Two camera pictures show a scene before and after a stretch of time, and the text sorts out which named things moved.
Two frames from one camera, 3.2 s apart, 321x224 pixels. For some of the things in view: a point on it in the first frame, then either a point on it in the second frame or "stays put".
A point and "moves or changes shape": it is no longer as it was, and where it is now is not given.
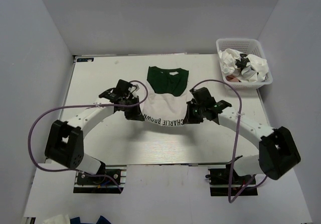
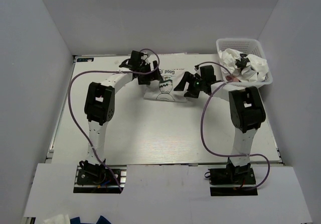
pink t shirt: x=232 y=79 stays put
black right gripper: x=189 y=119 to x=188 y=77
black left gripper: x=136 y=114 to x=154 y=75
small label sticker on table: x=86 y=60 stays put
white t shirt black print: x=247 y=67 stays put
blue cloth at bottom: x=102 y=220 stays put
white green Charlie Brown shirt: x=167 y=91 moves or changes shape
